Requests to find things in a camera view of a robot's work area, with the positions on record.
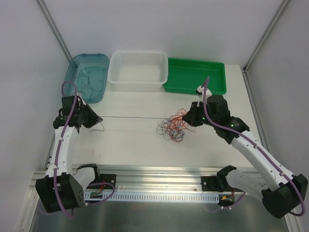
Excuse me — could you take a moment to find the thin black wire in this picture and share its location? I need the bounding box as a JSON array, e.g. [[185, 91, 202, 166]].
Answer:
[[88, 116, 169, 133], [73, 69, 105, 102]]

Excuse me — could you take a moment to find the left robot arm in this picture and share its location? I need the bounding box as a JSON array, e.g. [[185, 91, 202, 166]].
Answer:
[[35, 96, 103, 213]]

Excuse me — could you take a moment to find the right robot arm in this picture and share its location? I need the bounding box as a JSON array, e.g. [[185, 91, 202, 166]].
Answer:
[[183, 95, 309, 218]]

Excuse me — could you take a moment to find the green plastic tray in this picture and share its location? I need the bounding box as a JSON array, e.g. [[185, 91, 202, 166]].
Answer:
[[163, 58, 227, 95]]

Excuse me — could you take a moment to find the translucent blue plastic bin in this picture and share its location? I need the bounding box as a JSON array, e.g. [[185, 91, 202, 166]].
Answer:
[[61, 54, 110, 104]]

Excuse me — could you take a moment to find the white perforated plastic basket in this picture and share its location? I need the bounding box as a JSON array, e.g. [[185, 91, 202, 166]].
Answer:
[[107, 50, 169, 92]]

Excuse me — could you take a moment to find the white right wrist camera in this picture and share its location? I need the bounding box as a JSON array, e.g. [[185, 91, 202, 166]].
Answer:
[[196, 86, 212, 98]]

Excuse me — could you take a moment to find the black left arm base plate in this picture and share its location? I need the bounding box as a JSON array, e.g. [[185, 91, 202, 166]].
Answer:
[[98, 174, 117, 190]]

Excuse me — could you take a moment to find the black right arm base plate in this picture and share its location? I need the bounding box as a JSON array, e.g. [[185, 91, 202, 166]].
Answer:
[[200, 176, 221, 192]]

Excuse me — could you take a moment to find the aluminium mounting rail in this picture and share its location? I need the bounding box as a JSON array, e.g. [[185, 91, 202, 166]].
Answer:
[[97, 164, 221, 193]]

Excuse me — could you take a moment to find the slotted white cable duct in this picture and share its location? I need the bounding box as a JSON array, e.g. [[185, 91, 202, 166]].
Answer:
[[82, 192, 221, 203]]

